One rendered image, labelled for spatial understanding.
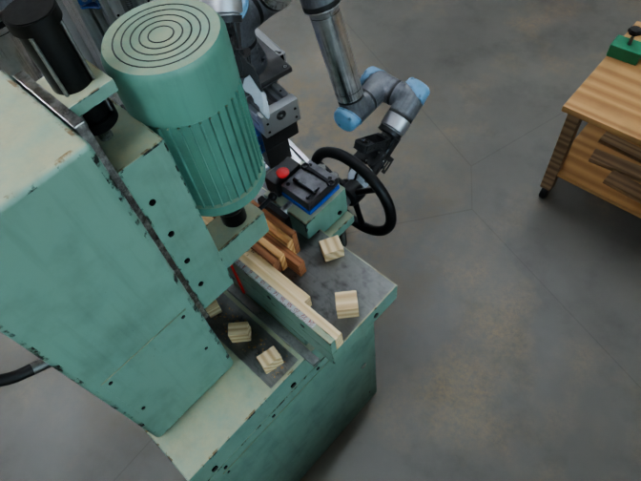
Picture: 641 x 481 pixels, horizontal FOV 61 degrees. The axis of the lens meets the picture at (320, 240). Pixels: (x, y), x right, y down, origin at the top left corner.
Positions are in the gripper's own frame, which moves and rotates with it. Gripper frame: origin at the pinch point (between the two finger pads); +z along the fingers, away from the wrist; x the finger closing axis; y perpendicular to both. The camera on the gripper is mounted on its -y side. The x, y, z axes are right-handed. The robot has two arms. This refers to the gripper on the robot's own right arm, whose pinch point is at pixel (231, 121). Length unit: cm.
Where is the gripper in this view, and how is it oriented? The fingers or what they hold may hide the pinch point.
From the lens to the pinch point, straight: 114.7
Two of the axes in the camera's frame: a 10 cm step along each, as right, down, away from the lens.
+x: -9.9, 0.0, 1.1
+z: 0.4, 9.3, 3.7
